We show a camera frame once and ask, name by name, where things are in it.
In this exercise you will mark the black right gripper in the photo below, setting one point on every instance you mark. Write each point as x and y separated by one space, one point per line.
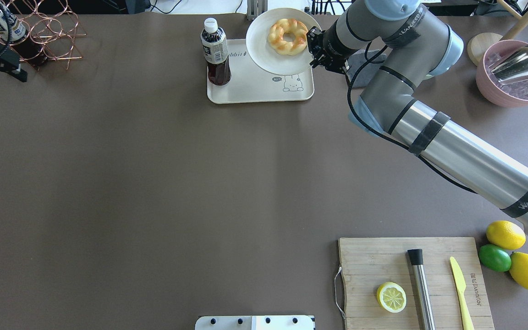
331 47

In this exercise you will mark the white plate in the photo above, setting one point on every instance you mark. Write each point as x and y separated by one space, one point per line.
265 56

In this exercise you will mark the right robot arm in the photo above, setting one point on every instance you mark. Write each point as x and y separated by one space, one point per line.
420 45

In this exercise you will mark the cream rabbit tray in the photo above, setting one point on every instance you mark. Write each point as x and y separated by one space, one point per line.
249 83

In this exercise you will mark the tea bottle on tray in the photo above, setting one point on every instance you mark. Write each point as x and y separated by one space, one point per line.
215 47

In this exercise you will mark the grey folded cloth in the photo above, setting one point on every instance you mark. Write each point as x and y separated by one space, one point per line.
365 76

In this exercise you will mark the wooden glass stand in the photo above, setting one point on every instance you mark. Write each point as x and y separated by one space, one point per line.
478 45

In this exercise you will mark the steel ice scoop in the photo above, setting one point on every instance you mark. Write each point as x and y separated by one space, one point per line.
513 69

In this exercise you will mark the pink ice bowl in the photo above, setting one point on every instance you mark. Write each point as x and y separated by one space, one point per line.
510 95

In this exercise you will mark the wooden cutting board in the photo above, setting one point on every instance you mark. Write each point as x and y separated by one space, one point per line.
369 262

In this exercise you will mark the steel muddler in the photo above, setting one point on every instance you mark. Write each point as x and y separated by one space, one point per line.
417 264

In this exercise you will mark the lemon half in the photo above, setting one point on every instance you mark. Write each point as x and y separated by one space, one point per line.
391 297

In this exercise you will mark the whole lemon upper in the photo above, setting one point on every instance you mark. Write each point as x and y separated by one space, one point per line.
506 235

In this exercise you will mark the yellow plastic knife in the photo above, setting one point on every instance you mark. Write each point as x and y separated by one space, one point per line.
461 286

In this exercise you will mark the green lime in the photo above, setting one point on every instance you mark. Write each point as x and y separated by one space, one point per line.
494 258

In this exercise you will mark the braided ring donut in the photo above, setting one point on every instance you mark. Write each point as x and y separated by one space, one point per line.
288 36

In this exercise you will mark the copper wire bottle rack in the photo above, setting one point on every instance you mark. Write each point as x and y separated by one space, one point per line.
51 23

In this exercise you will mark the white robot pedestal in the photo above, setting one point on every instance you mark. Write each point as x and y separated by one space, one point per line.
256 322

